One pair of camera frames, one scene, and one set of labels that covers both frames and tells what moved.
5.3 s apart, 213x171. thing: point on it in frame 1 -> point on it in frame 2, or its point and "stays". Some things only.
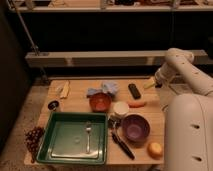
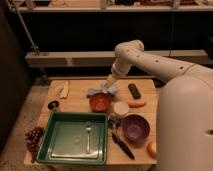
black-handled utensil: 113,122 stays
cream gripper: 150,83 -> 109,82
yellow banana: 65,91 stays
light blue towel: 110,88 stays
